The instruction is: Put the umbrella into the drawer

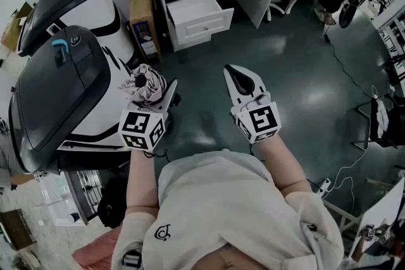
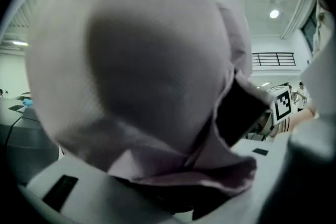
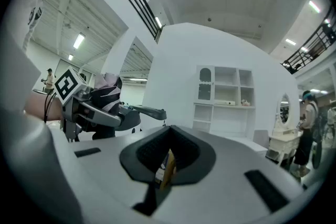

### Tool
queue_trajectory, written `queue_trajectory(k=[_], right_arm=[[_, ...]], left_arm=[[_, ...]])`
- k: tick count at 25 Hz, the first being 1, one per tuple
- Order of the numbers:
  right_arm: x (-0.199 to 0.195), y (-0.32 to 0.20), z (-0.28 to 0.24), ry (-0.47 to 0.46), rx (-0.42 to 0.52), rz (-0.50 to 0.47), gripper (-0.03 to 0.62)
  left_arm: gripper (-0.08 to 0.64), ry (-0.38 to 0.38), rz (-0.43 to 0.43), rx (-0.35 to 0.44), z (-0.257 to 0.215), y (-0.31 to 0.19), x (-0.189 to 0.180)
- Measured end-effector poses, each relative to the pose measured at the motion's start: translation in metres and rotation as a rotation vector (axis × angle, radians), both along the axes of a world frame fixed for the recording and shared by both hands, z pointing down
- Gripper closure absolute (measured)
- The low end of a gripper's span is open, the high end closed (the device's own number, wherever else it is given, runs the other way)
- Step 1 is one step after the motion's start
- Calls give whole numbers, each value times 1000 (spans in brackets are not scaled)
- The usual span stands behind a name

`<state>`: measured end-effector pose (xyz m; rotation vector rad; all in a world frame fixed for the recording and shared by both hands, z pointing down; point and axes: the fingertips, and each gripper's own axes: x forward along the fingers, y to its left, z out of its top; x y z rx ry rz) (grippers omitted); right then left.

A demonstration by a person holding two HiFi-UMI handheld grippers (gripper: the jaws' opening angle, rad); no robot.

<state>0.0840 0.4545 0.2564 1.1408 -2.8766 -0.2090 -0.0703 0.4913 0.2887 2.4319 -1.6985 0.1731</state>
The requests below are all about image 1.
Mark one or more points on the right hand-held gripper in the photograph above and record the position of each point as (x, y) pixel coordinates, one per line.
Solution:
(257, 121)

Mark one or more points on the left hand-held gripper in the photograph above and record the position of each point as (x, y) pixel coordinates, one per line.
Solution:
(142, 129)

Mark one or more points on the deep white desk drawer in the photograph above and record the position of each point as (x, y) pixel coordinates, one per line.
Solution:
(196, 11)

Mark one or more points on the person's left forearm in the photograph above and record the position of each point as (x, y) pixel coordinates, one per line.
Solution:
(139, 180)

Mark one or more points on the person's right forearm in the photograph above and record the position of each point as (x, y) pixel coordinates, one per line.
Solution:
(284, 167)

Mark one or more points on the brown cardboard box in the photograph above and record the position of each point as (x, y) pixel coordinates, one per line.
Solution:
(144, 19)

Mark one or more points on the person's cream shirt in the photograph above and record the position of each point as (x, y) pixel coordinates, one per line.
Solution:
(221, 199)

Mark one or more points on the black backpack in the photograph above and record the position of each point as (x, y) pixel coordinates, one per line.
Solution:
(112, 202)

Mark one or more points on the black wheeled device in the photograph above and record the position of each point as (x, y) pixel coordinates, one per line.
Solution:
(346, 14)

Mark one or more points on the white power strip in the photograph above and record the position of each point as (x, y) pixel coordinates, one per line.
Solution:
(324, 184)

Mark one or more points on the black and white machine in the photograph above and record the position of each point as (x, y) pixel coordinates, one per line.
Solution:
(63, 3)

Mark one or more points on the white cloth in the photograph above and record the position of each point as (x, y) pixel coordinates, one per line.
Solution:
(381, 117)

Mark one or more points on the white plastic tray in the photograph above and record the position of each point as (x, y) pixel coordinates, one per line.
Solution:
(57, 199)

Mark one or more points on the black chair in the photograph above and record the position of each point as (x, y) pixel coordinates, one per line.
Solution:
(397, 123)

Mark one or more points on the white shelf unit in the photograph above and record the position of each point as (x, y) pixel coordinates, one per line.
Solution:
(392, 28)

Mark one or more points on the stacked cardboard boxes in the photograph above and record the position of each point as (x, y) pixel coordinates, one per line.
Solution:
(12, 31)

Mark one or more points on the pink cushion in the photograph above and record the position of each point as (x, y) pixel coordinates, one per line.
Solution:
(95, 251)

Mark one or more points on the white board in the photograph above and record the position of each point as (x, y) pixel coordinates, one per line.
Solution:
(383, 208)

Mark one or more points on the brown wooden board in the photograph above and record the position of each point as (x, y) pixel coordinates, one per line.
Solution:
(16, 227)

